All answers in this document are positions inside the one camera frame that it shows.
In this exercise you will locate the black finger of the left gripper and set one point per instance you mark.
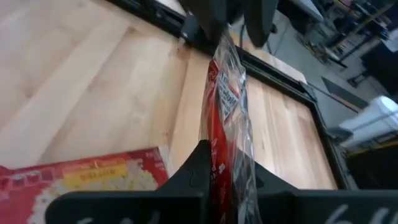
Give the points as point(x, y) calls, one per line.
point(211, 18)
point(261, 18)

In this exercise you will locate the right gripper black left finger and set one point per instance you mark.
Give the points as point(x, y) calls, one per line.
point(140, 205)

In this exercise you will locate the red popcorn bag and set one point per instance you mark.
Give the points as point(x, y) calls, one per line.
point(228, 102)
point(93, 174)

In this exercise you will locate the white rounded housing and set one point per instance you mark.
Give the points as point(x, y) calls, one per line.
point(373, 121)

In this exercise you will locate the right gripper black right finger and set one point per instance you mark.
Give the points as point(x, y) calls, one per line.
point(326, 207)

